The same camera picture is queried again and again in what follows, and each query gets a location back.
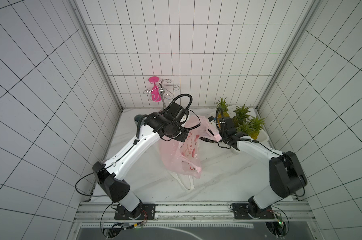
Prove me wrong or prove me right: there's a pink plastic bag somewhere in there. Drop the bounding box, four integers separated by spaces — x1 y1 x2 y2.
159 116 222 179

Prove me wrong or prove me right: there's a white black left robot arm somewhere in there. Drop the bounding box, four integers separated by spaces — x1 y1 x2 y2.
92 103 189 213

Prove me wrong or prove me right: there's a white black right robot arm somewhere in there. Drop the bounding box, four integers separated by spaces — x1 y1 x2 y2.
217 117 307 217

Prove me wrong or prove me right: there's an orange yellow pineapple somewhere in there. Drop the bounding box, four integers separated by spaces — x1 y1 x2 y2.
216 98 230 120

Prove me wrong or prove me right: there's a yellow green pineapple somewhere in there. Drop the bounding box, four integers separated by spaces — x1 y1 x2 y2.
246 117 265 140

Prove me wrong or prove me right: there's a white plastic bag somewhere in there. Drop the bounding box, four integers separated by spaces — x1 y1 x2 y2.
168 171 195 192

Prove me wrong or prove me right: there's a white plastic perforated basket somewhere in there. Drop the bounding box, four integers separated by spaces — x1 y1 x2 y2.
208 106 270 151

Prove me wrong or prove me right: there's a pink silver cup stand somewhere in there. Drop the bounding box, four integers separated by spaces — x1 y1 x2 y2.
143 76 180 110

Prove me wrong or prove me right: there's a teal green cup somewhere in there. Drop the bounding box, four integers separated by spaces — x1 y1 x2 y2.
134 115 142 126

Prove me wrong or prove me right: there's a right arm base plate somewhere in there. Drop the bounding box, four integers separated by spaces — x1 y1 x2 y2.
230 203 275 220

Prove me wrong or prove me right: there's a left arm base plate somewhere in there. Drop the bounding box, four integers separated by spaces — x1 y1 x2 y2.
114 203 156 221

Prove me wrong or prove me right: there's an aluminium mounting rail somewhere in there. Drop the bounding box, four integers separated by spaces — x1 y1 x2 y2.
74 202 315 226

